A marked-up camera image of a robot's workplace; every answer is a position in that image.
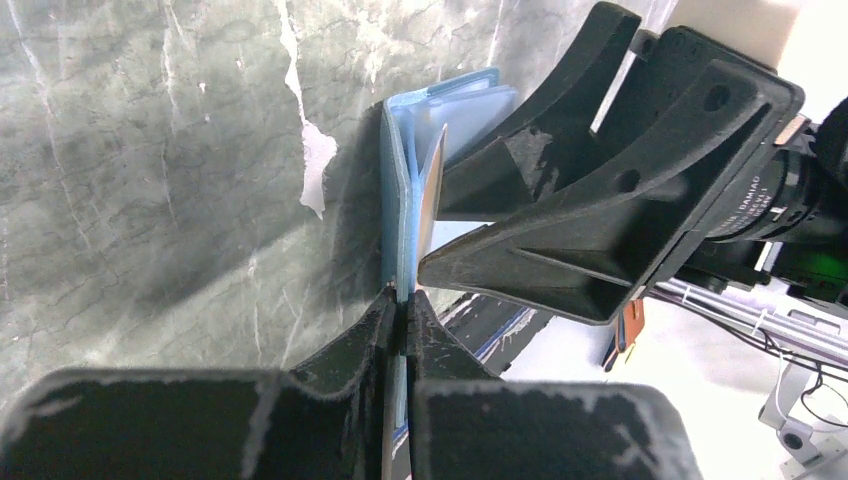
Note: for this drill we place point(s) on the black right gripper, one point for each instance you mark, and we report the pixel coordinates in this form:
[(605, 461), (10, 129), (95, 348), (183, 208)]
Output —
[(694, 162)]

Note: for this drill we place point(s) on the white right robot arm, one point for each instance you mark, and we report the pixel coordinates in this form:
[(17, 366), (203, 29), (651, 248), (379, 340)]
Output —
[(739, 366)]

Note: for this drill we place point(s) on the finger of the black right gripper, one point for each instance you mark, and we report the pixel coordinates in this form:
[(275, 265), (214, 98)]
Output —
[(521, 160)]

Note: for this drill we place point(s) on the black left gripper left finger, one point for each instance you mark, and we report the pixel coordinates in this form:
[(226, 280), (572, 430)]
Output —
[(323, 419)]

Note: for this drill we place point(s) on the blue leather card holder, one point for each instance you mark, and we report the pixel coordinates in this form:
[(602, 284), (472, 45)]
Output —
[(404, 172)]

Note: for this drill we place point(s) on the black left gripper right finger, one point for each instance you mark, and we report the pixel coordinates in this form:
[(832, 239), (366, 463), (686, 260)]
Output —
[(467, 423)]

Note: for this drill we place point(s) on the gold credit card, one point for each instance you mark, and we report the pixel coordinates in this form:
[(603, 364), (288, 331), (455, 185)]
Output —
[(431, 180)]

